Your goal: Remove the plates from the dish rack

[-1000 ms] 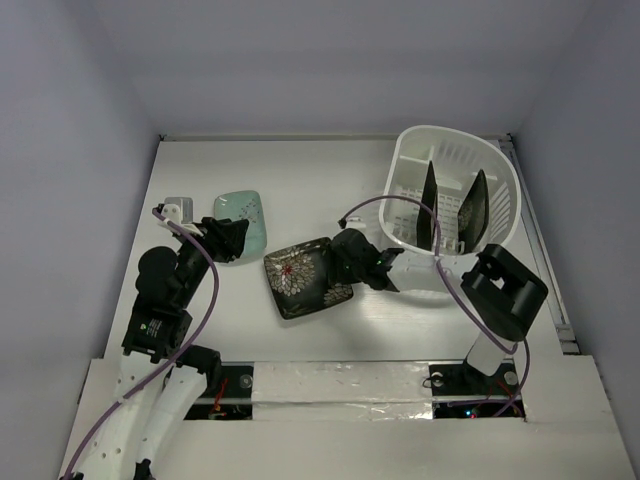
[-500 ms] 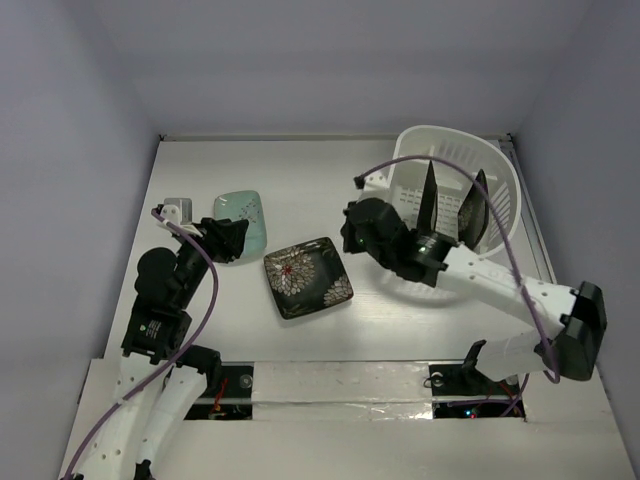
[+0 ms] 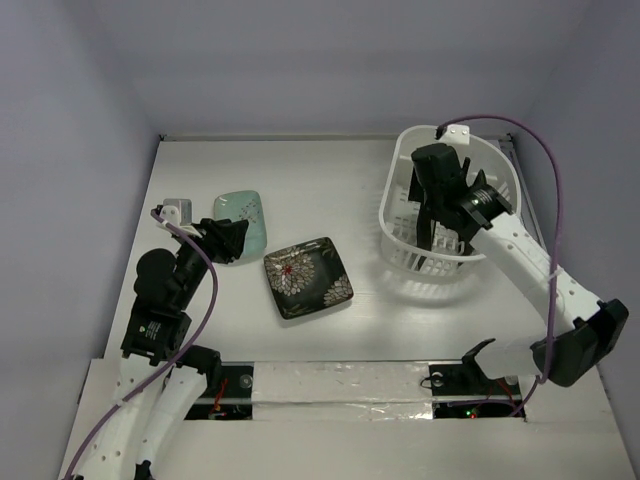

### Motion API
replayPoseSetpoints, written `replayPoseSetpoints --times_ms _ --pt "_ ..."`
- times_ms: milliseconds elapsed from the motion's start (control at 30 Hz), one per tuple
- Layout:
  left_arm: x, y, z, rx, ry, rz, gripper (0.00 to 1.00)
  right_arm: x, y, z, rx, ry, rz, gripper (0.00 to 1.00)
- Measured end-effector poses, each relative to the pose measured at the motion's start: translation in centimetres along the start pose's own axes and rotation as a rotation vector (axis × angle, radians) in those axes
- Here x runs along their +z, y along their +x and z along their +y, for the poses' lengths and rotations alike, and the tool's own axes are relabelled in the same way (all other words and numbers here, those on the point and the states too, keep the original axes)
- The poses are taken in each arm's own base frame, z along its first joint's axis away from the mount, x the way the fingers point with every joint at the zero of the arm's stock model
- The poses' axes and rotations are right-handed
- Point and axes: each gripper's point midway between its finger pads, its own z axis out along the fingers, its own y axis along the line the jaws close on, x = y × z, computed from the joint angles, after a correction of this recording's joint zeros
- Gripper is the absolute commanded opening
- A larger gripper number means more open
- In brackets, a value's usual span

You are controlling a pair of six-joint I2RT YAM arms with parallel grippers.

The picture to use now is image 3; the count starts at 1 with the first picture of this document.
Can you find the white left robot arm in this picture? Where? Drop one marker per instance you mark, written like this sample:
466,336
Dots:
162,370

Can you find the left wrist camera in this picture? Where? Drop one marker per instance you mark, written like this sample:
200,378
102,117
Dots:
176,211

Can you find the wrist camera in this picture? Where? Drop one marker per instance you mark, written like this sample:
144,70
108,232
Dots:
453,134
176,211

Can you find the silver foil tape strip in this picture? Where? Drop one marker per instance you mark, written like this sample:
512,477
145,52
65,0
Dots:
340,391

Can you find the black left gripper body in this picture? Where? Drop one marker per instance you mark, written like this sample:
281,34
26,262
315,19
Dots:
192,254

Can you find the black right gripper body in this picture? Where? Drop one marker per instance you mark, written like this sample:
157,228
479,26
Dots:
431,198

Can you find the teal square plate dark rim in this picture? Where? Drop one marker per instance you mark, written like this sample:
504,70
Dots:
425,193

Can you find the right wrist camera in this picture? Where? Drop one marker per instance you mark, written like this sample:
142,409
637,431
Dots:
453,134

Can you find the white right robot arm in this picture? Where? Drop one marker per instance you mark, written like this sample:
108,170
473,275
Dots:
581,329

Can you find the white plastic dish rack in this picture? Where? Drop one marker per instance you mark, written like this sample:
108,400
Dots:
450,256

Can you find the black floral square plate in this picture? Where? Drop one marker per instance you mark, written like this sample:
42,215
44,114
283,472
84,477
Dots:
307,278

